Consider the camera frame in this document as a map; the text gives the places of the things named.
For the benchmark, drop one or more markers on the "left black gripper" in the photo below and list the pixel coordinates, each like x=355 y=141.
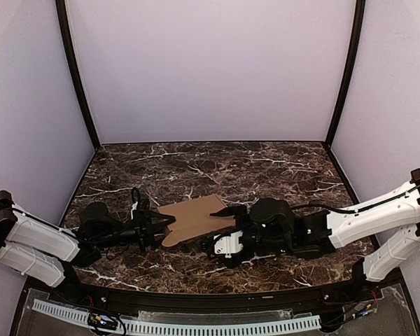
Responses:
x=142 y=228

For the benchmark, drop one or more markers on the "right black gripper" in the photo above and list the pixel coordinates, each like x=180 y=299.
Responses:
x=241 y=218

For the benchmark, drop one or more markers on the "brown cardboard box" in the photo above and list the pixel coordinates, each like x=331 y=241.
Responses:
x=193 y=219

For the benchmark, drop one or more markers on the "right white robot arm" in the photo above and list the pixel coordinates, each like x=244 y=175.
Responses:
x=272 y=226

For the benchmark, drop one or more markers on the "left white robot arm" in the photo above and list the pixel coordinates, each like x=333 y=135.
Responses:
x=50 y=253

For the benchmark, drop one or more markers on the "small green circuit board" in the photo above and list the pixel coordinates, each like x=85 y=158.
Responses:
x=102 y=321

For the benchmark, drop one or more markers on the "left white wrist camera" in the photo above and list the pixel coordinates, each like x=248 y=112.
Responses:
x=140 y=202

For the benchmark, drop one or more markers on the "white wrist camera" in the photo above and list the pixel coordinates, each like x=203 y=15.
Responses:
x=228 y=248
x=140 y=202

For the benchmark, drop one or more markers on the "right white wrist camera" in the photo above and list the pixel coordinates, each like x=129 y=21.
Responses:
x=228 y=248

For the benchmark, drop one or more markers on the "black front table rail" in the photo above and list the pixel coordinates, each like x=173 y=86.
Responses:
x=320 y=299

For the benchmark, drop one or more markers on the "white slotted cable duct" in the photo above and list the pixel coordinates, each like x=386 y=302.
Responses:
x=168 y=324

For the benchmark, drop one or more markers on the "left black frame post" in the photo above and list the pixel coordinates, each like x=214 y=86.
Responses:
x=72 y=62

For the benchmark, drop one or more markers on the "black frame post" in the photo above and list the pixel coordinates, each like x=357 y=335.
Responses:
x=72 y=62
x=347 y=72

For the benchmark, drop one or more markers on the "right black frame post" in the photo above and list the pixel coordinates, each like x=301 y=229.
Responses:
x=347 y=72

